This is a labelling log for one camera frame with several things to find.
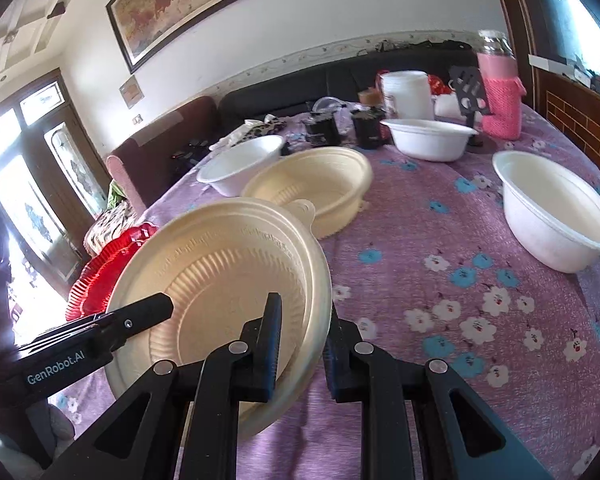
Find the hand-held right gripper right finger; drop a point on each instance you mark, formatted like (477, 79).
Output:
(336, 365)

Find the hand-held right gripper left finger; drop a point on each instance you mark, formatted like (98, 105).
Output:
(272, 350)

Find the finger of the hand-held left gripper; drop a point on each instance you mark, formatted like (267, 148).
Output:
(147, 310)
(75, 327)

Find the red scalloped plate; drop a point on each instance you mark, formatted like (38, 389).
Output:
(97, 275)

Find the cream ribbed bowl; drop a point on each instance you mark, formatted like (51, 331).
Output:
(310, 185)

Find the white foam bowl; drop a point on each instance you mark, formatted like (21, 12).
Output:
(242, 160)
(430, 140)
(550, 220)

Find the brown patterned blanket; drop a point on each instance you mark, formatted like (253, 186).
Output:
(110, 225)

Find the green cloth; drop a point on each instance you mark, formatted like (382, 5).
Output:
(115, 195)

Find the purple floral tablecloth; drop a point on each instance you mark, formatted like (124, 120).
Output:
(420, 240)

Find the remote controls on sofa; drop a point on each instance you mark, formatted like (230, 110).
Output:
(187, 149)

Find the wooden glass door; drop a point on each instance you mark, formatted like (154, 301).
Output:
(55, 160)

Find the brown armchair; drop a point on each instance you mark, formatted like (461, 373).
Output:
(150, 140)

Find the white gloves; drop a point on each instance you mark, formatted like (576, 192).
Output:
(237, 132)

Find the small framed plaque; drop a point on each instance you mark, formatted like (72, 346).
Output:
(131, 92)

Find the leopard print pouch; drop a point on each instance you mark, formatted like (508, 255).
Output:
(272, 124)

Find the black air pump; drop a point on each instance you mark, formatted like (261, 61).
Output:
(322, 127)

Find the dark glass jar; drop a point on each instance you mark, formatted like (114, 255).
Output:
(369, 130)

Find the black sofa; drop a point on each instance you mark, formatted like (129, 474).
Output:
(290, 85)

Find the white plastic jar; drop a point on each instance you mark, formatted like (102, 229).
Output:
(405, 92)

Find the red plastic bag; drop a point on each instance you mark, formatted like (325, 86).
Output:
(439, 84)

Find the framed horse painting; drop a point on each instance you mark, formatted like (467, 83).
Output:
(195, 0)

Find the pink knitted bottle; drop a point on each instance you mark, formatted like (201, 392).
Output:
(502, 95)

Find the wooden cabinet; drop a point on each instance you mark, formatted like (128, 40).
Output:
(575, 110)

